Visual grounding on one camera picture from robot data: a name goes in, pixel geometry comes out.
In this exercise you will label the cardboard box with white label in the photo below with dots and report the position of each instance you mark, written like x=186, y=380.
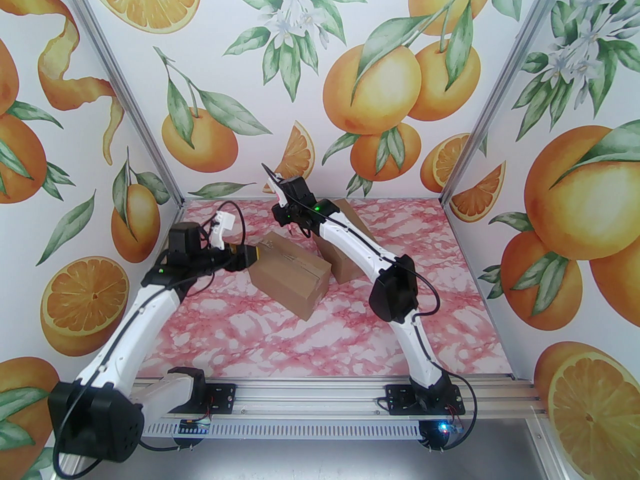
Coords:
x=290, y=278

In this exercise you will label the plain taped cardboard box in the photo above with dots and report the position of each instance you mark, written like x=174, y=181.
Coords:
x=350, y=268

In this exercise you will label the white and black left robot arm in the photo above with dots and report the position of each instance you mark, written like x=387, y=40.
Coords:
x=125, y=328

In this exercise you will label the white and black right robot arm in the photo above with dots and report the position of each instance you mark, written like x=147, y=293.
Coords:
x=360, y=253

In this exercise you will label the small circuit board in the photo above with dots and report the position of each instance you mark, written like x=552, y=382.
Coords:
x=195, y=425

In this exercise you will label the grey metal panel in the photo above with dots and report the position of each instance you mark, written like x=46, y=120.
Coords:
x=300, y=460

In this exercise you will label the black puck with status light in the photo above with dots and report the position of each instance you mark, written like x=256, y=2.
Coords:
x=437, y=430

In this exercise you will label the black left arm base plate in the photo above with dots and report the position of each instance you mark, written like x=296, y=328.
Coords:
x=222, y=398

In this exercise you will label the aluminium rail frame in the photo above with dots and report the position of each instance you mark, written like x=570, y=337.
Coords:
x=310, y=398

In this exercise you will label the aluminium corner post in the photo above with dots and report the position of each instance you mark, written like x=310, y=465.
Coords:
x=505, y=85
x=129, y=90

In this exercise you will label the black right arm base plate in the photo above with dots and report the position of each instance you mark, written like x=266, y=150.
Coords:
x=400, y=400

